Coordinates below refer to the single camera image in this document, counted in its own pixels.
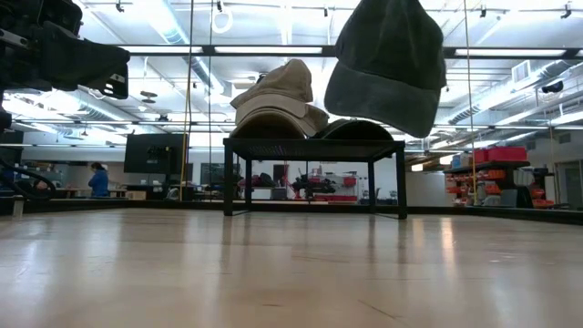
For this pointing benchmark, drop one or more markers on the storage shelf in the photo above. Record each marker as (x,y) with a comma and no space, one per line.
(496,182)

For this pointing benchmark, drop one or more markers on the large red storage bin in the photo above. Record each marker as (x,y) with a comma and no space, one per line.
(505,154)

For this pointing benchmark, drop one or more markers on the black background machine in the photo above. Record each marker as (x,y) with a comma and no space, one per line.
(314,186)

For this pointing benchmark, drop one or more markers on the round ceiling fixture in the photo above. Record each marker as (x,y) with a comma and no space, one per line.
(148,95)

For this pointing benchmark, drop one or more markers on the small dark ceiling device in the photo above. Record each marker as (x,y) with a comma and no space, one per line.
(552,86)

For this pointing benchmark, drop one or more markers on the dark wall board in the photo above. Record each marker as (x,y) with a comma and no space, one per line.
(214,173)

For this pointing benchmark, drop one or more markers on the dark green baseball cap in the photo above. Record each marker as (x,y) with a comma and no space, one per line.
(360,131)
(387,68)

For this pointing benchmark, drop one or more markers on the black perforated metal rack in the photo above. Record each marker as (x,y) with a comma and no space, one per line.
(314,150)

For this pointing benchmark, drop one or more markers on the black monitor screen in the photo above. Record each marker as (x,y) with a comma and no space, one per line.
(155,152)

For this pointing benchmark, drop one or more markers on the tan baseball cap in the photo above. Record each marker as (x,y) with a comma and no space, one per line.
(282,82)
(296,125)
(319,119)

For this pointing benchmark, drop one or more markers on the black ceiling camera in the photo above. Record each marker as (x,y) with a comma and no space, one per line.
(260,76)

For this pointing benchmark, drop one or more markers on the person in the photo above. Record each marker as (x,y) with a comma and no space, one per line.
(98,182)

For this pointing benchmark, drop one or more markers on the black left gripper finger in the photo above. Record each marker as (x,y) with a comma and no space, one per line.
(77,57)

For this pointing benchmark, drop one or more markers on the black aluminium rig frame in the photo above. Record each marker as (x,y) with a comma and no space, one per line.
(273,51)

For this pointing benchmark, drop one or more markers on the silver ventilation duct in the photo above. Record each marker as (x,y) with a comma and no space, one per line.
(170,32)
(501,91)

